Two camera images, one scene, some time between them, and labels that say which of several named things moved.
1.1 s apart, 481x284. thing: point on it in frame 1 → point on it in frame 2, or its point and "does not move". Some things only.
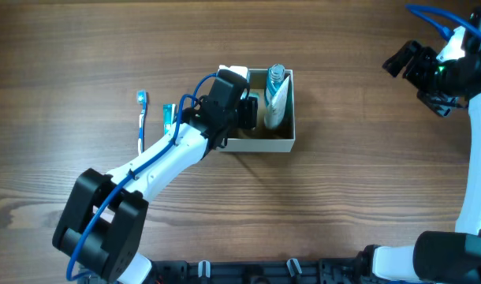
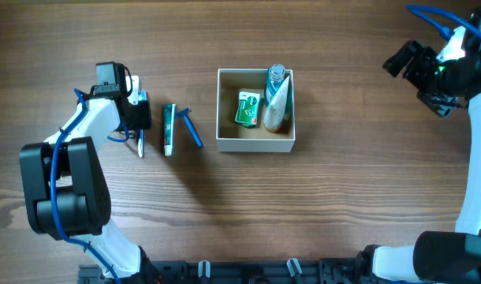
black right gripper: (422, 70) does not move
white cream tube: (275, 109) does not move
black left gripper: (247, 112) → (139, 116)
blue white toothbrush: (143, 99) does not move
